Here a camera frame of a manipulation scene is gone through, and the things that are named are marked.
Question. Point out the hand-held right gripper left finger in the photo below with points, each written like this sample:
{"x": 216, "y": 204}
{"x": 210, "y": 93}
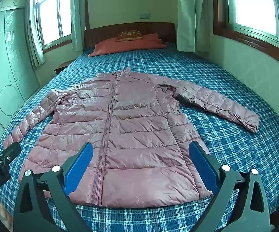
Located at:
{"x": 81, "y": 164}

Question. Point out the brown patterned cushion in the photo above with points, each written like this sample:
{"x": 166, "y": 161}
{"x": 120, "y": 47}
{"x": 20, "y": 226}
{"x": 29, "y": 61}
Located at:
{"x": 129, "y": 36}

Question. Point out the bed with blue plaid sheet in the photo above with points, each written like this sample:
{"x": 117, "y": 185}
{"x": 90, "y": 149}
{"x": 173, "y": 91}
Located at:
{"x": 226, "y": 145}

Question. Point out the wooden nightstand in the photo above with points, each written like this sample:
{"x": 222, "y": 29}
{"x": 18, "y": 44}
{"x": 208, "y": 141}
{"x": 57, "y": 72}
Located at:
{"x": 62, "y": 67}

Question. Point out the pale green curtain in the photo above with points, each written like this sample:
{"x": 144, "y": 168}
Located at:
{"x": 78, "y": 17}
{"x": 34, "y": 29}
{"x": 190, "y": 17}

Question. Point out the red-orange pillow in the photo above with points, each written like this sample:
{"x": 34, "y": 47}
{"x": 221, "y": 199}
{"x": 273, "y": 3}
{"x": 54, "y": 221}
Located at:
{"x": 129, "y": 46}

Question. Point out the dark wooden headboard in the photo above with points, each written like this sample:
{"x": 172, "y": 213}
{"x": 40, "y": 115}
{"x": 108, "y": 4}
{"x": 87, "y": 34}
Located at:
{"x": 105, "y": 32}

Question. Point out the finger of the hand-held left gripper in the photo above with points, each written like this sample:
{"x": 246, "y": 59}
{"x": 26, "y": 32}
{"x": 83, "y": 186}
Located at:
{"x": 10, "y": 151}

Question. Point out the wall socket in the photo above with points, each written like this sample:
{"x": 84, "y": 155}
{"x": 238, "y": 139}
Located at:
{"x": 144, "y": 16}

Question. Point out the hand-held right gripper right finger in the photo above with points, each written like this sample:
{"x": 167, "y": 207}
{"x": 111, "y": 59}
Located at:
{"x": 199, "y": 164}

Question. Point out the pink puffer jacket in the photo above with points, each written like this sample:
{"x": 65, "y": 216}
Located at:
{"x": 134, "y": 125}

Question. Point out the wardrobe with circle pattern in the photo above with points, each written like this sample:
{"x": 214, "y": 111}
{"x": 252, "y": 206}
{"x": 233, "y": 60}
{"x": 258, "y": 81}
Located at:
{"x": 6, "y": 65}

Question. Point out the white-framed window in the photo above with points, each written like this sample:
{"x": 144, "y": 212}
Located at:
{"x": 55, "y": 12}

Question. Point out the wooden-framed window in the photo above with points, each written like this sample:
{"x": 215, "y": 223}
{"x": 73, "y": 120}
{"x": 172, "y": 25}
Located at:
{"x": 253, "y": 4}

